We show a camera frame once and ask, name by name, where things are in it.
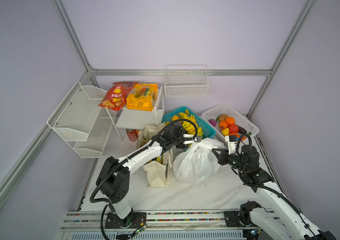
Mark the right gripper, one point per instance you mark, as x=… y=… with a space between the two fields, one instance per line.
x=222 y=157

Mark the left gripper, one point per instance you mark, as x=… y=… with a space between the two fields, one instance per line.
x=182 y=145

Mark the white plastic bag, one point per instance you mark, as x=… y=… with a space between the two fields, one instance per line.
x=198 y=162

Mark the beige canvas tote bag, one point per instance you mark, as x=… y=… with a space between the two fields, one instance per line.
x=157 y=170

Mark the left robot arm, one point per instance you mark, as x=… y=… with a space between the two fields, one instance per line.
x=113 y=181

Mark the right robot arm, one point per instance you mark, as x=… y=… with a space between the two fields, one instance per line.
x=291 y=224

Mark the small yellow banana bunch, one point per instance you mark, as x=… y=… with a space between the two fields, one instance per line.
x=189 y=128

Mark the teal plastic basket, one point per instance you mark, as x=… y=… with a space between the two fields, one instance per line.
x=208 y=131

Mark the orange toy fruit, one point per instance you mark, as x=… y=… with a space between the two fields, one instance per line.
x=230 y=120
x=239 y=135

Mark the red toy tomato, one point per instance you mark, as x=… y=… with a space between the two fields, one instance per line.
x=233 y=128

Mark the dark wrinkled toy eggplant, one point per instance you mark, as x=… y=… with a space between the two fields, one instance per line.
x=241 y=130

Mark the white plastic basket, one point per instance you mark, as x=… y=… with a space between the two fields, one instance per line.
x=241 y=120

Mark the brown toy potato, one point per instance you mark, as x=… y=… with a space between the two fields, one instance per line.
x=222 y=117

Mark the orange snack bag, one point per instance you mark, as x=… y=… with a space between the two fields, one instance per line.
x=142 y=97

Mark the red chips bag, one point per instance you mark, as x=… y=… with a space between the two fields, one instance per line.
x=115 y=98

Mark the white mesh shelf rack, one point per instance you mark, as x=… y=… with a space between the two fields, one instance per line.
x=81 y=123

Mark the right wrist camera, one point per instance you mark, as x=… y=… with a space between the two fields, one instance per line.
x=232 y=141

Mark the white wire wall basket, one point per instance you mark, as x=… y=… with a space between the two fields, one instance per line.
x=186 y=81

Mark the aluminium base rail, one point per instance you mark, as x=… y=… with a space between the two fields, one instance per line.
x=160 y=225

